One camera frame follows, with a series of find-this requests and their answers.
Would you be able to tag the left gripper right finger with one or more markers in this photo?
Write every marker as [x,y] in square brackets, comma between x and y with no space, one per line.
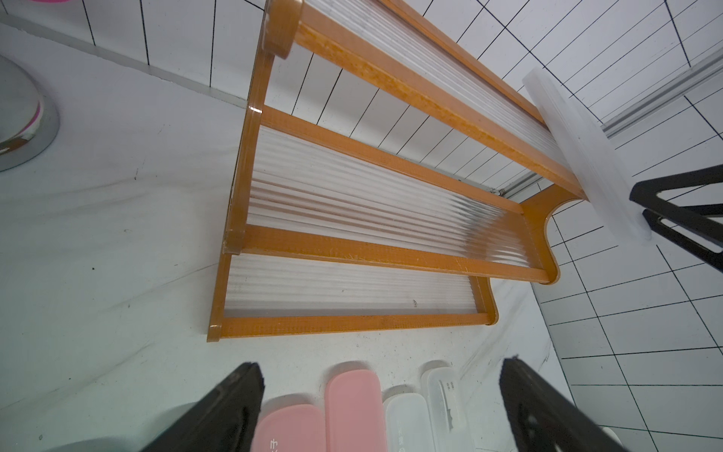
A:
[541,419]

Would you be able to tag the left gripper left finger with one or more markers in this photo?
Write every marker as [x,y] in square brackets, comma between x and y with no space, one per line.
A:
[224,420]

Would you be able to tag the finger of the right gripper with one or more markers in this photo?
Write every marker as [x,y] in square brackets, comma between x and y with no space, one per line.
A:
[671,232]
[647,194]

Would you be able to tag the pink pencil case left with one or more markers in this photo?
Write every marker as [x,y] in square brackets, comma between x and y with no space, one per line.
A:
[294,428]

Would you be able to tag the pink pencil case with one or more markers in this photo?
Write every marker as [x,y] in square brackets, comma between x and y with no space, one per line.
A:
[354,412]
[294,428]

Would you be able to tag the pink pencil case right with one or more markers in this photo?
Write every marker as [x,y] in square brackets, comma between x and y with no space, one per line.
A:
[354,412]

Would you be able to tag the orange wooden three-tier shelf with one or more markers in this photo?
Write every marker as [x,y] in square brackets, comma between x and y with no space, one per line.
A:
[302,192]

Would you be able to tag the silver metal glass rack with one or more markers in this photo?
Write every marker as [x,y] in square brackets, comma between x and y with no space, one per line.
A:
[29,118]

